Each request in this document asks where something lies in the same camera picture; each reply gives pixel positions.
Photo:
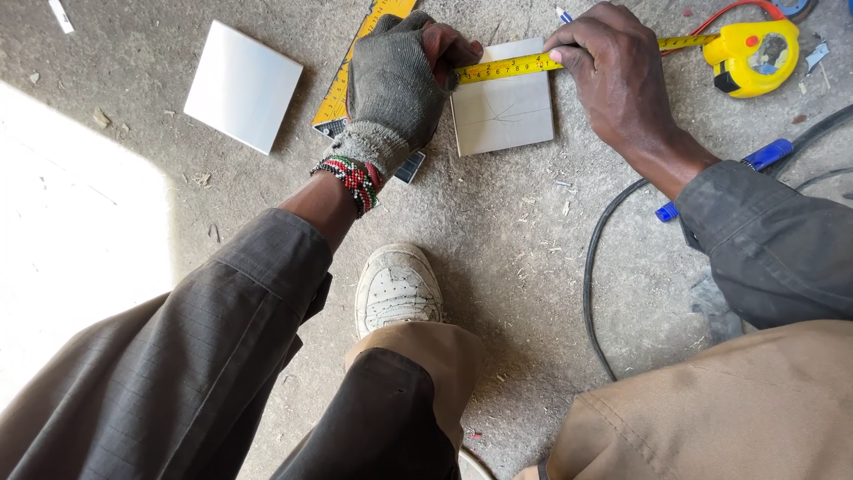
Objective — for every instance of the person's left hand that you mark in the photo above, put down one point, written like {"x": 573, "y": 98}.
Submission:
{"x": 390, "y": 80}

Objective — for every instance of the person's right hand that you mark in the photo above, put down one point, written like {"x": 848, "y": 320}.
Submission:
{"x": 620, "y": 80}

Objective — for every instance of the person's left fingers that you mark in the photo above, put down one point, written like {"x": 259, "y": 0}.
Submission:
{"x": 448, "y": 46}

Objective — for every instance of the blue white pen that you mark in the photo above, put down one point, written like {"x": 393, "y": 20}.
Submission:
{"x": 563, "y": 13}

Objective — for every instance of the yellow tape measure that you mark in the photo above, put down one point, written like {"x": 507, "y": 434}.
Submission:
{"x": 743, "y": 57}

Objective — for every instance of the small white square tile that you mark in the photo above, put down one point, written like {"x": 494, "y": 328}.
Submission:
{"x": 506, "y": 113}

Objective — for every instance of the yellow metal square ruler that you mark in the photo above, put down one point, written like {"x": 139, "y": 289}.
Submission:
{"x": 333, "y": 100}

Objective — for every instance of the large white square tile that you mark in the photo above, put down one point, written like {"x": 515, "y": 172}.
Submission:
{"x": 243, "y": 83}

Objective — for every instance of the worn white shoe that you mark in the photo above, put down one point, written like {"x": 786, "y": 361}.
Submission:
{"x": 398, "y": 286}

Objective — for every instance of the blue round disc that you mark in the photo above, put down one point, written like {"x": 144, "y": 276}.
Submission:
{"x": 794, "y": 6}

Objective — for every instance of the small grey metal piece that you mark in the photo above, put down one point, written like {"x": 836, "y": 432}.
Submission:
{"x": 816, "y": 57}

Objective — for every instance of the small white flat scrap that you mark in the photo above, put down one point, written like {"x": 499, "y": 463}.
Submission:
{"x": 60, "y": 15}

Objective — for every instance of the white curved rim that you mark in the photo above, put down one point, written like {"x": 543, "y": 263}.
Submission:
{"x": 474, "y": 465}

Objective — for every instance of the person's tan trousers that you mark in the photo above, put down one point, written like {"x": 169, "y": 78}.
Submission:
{"x": 706, "y": 406}

